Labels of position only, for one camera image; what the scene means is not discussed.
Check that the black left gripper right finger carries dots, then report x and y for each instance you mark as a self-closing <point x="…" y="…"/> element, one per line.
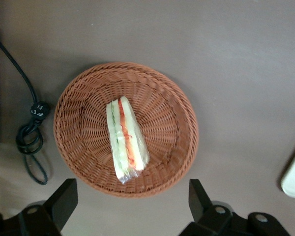
<point x="211" y="218"/>

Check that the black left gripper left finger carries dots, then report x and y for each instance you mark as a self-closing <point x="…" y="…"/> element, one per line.
<point x="51" y="211"/>

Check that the triangle sandwich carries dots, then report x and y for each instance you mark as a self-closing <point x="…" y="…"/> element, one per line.
<point x="127" y="137"/>

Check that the round brown wicker basket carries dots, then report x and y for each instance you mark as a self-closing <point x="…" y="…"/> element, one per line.
<point x="88" y="110"/>

